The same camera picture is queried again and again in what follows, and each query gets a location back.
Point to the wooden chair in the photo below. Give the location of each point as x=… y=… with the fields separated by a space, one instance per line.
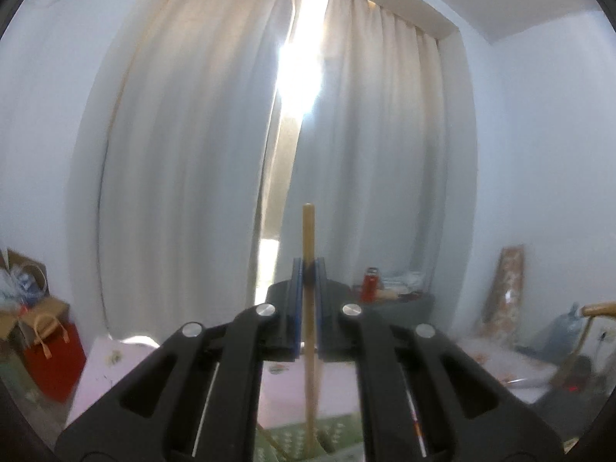
x=601 y=309

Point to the single wooden chopstick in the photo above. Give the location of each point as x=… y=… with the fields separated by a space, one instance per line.
x=308 y=231

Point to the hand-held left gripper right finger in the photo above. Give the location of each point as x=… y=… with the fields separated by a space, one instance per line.
x=318 y=308

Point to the dark side table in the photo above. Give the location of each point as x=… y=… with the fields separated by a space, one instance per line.
x=414 y=310

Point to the cardboard box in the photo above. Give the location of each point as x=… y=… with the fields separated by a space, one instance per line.
x=43 y=308

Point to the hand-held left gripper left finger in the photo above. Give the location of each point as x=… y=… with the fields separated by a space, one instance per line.
x=297 y=308

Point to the pile of small packets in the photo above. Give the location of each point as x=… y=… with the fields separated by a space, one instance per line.
x=402 y=284

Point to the pink printed table cover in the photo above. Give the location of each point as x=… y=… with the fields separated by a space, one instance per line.
x=110 y=370

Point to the white curtain panel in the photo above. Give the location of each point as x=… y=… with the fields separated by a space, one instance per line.
x=385 y=154
x=192 y=154

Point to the green star-cutout utensil basket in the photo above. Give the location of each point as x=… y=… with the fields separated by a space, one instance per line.
x=337 y=430

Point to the red bottle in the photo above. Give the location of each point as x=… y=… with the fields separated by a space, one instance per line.
x=370 y=286

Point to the blue water jug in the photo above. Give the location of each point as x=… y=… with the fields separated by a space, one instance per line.
x=558 y=332

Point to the white plastic bag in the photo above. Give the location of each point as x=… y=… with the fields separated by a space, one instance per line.
x=19 y=284

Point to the leaning patterned board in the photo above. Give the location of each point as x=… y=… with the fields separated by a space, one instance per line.
x=505 y=288

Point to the red paper bag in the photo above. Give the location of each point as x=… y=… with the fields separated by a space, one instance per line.
x=57 y=370

